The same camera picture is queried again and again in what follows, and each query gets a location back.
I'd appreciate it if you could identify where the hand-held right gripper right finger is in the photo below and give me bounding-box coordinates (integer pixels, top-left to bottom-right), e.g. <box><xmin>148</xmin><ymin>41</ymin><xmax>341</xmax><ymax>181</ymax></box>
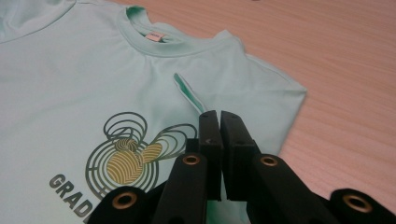
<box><xmin>219</xmin><ymin>110</ymin><xmax>262</xmax><ymax>202</ymax></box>

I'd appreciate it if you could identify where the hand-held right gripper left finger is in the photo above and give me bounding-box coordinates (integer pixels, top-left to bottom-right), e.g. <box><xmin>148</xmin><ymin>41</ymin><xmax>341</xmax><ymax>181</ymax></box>
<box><xmin>186</xmin><ymin>110</ymin><xmax>224</xmax><ymax>202</ymax></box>

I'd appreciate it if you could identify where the mint green t-shirt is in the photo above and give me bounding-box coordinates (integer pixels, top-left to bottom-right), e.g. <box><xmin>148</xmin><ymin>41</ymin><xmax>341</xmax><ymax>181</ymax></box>
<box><xmin>0</xmin><ymin>0</ymin><xmax>307</xmax><ymax>224</ymax></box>

